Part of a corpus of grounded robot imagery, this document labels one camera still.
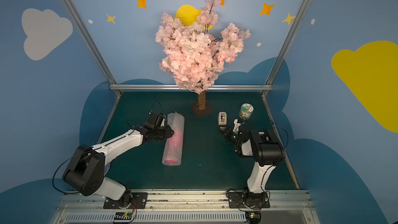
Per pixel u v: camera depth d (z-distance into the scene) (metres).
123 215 0.73
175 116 0.96
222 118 1.01
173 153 0.82
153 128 0.69
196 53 0.64
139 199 0.75
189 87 0.98
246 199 0.67
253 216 0.73
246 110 1.01
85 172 0.43
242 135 0.77
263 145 0.52
